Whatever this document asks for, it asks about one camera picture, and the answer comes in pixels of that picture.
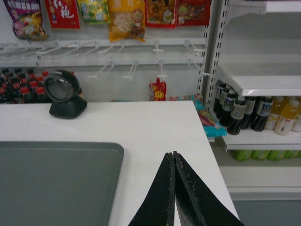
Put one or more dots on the yellow chips bag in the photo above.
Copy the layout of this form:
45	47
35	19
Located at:
127	19

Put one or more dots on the white checkout table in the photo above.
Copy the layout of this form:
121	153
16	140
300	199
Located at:
146	130

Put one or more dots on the red drink pouch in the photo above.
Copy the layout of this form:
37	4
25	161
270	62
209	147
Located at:
157	90

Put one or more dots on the red cartoon snack bag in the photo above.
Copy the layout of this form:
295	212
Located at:
193	12

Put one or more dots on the green snack bag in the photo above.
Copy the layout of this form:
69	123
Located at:
94	11

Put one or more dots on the white metal shelf unit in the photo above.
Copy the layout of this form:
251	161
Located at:
254	46

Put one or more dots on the teal snack bag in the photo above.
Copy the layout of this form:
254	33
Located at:
211	126

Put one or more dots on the black barcode scanner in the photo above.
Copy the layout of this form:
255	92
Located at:
62	87

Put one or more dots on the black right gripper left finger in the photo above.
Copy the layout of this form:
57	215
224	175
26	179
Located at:
158	206

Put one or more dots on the purple snack bag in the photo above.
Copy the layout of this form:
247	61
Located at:
27	20

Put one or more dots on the red mixed snack bag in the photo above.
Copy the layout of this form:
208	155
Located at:
160	13

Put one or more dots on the grey silver metal tray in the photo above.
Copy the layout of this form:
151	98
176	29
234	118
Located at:
58	183

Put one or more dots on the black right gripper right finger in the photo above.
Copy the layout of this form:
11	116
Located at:
196	203

